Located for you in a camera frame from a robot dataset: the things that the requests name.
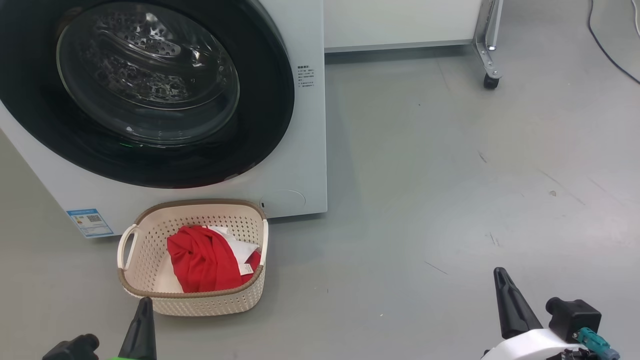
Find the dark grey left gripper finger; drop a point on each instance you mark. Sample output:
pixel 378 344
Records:
pixel 149 335
pixel 134 335

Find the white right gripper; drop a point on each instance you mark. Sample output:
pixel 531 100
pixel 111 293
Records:
pixel 525 347

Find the plain red garment white tag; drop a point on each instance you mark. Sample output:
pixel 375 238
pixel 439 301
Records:
pixel 200 260

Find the red garment white trim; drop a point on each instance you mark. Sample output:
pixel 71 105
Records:
pixel 242 250

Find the round glass washing machine door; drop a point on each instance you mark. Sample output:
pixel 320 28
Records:
pixel 260 125

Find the cream perforated laundry basket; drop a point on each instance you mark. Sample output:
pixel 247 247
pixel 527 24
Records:
pixel 150 250

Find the white front-load washing machine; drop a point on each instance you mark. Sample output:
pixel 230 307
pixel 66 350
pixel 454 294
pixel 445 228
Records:
pixel 300 165

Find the blue energy label sticker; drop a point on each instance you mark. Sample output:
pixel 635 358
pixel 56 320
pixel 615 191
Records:
pixel 90 223

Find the metal partition leg with caster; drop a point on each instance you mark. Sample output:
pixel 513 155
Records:
pixel 482 50

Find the stainless steel washer drum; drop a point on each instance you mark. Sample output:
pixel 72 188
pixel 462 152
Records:
pixel 125 45

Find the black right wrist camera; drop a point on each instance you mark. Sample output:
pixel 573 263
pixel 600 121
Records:
pixel 575 320

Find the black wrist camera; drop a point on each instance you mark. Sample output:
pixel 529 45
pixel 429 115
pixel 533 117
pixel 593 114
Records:
pixel 75 347
pixel 575 320

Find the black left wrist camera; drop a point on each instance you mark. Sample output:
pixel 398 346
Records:
pixel 75 347

